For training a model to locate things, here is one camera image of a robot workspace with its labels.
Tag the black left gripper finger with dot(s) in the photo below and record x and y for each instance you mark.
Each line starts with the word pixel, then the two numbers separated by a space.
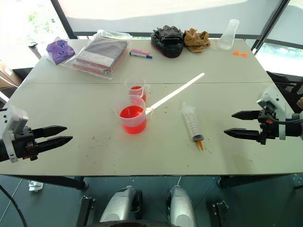
pixel 49 131
pixel 54 143

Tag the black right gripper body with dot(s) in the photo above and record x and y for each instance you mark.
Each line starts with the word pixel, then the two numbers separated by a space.
pixel 268 130

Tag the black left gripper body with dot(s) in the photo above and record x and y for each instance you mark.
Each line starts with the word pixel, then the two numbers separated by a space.
pixel 24 144

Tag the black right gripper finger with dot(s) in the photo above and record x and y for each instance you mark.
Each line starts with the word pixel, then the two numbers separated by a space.
pixel 243 133
pixel 247 115

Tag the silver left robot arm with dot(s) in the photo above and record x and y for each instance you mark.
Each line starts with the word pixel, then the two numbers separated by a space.
pixel 3 151

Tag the clear syringe orange tip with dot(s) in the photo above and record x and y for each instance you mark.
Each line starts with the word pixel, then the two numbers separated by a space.
pixel 191 120

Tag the large beaker with red liquid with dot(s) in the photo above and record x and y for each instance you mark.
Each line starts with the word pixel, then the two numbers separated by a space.
pixel 132 118

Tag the small beaker with red liquid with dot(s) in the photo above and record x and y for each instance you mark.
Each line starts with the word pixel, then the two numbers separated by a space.
pixel 137 91

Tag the white paper scrap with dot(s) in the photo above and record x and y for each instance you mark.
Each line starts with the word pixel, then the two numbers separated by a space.
pixel 35 186

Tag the black chair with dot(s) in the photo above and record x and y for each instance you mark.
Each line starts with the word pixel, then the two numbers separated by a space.
pixel 287 87

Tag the small orange cap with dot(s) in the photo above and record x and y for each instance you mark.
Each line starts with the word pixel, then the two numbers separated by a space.
pixel 235 53
pixel 243 55

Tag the cardboard box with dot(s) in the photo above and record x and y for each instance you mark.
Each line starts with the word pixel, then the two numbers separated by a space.
pixel 8 76

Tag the clear conical flask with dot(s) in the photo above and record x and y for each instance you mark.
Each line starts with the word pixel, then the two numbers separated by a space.
pixel 227 37

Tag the purple plastic bag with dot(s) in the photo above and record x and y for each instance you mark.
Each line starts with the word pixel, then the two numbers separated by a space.
pixel 59 50

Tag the silver left robot leg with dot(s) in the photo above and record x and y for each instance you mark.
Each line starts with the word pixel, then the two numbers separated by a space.
pixel 119 203

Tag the silver robot leg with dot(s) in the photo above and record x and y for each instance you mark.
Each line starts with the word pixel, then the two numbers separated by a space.
pixel 181 205
pixel 119 203

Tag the brown crumpled cloth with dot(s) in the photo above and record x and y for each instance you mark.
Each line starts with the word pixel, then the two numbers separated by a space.
pixel 196 40

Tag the clear bag of folded cloths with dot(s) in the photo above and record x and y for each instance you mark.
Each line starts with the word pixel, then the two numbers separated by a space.
pixel 101 54

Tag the silver right robot leg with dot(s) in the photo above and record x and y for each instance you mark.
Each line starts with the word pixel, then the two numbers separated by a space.
pixel 181 205

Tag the black glove pile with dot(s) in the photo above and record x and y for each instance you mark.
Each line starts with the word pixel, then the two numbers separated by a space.
pixel 168 42

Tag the blue whiteboard marker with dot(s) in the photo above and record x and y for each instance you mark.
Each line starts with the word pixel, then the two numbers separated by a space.
pixel 142 55

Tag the dark rounded robot torso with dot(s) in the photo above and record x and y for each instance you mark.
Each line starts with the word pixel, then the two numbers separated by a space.
pixel 142 224

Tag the pink whiteboard eraser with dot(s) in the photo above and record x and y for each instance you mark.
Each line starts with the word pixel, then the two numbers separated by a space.
pixel 140 51

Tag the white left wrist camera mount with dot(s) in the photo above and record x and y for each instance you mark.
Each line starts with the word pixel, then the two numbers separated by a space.
pixel 10 123

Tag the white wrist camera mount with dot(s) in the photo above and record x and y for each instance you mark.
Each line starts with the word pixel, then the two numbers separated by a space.
pixel 272 98
pixel 10 123

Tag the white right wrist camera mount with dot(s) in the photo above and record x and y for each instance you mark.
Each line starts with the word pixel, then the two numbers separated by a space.
pixel 272 98

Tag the black table frame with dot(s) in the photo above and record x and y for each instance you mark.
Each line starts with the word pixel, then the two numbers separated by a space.
pixel 59 181

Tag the black floor bracket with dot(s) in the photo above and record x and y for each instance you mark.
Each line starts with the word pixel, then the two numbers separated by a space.
pixel 220 214
pixel 84 211

